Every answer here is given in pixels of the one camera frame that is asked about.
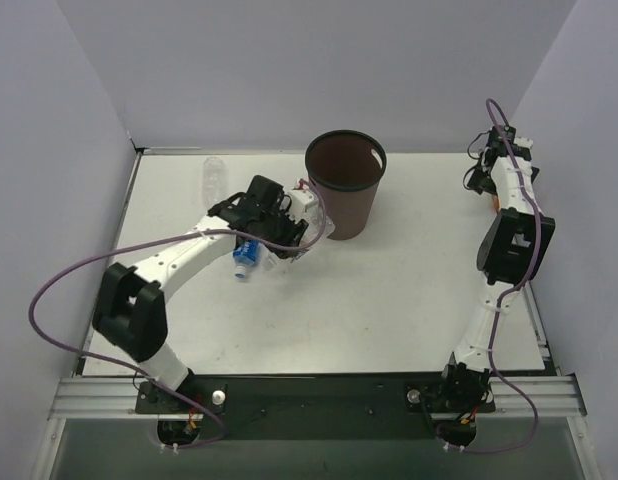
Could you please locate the aluminium table edge rail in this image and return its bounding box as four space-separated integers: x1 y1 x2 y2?
112 149 206 248

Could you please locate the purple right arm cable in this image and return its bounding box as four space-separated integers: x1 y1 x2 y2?
436 98 543 455

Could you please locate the brown plastic bin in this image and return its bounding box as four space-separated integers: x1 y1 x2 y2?
305 130 387 241

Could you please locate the clear bottle orange blue label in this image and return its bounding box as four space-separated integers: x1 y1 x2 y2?
290 204 335 246

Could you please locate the clear unlabelled plastic bottle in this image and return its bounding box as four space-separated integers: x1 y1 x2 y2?
202 157 228 209

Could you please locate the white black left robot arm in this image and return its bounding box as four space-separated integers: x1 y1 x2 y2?
92 175 323 412

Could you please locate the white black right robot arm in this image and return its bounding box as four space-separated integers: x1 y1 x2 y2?
440 125 556 412

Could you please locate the aluminium front rail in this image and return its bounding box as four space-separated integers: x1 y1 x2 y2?
49 376 586 420

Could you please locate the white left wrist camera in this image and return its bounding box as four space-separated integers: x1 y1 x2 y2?
287 179 319 221

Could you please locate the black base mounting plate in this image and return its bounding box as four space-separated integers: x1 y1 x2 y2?
135 373 495 440

